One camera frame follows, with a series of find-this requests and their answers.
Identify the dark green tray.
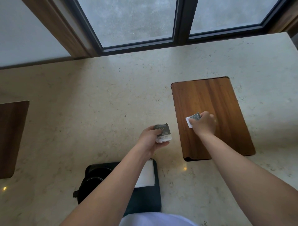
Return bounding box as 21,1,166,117
84,159,162,217

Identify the person's left forearm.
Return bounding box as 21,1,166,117
59,148,149,226

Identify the grey sachet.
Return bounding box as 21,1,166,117
155,134,173,143
185,111,201,129
153,123,172,137

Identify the person's left hand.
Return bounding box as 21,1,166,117
134,125,170,161

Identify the person's white shirt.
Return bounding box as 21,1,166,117
119,212,198,226

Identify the brown wooden placemat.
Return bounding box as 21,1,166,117
0,100,30,179
171,76,256,162

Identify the black cup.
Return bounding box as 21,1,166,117
73,177,105,205

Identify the wooden wall post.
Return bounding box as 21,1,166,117
268,2,298,34
22,0,98,59

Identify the black saucer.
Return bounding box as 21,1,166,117
77,166,113,205

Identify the white paper napkin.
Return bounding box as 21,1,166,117
135,159,156,188

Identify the person's right hand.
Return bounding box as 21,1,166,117
188,111,217,138

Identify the person's right forearm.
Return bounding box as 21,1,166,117
198,133,298,226

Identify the black window frame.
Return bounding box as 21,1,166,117
64,0,291,56

